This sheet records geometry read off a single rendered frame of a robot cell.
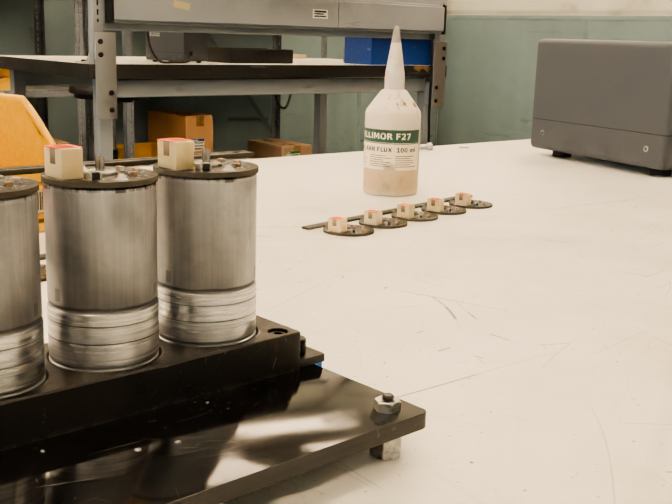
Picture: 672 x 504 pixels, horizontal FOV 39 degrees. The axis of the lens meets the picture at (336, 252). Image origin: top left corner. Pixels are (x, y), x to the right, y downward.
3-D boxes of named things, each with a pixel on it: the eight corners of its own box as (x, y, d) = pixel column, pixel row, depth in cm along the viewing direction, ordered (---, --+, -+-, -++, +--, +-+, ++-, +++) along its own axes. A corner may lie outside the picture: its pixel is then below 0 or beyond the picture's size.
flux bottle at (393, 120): (352, 192, 58) (357, 24, 56) (379, 186, 61) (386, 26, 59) (401, 198, 57) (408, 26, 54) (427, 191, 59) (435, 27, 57)
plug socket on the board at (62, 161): (95, 178, 20) (94, 146, 20) (57, 181, 20) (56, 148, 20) (77, 173, 21) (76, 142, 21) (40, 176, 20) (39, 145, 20)
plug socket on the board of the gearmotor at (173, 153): (203, 168, 22) (203, 140, 22) (172, 171, 22) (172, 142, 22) (184, 164, 23) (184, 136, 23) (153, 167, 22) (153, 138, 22)
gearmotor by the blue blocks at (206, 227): (275, 367, 24) (278, 163, 23) (192, 389, 22) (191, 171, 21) (218, 343, 26) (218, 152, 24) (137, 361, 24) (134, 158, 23)
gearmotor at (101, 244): (180, 393, 22) (178, 172, 21) (82, 418, 20) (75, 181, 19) (125, 364, 24) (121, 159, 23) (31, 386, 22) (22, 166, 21)
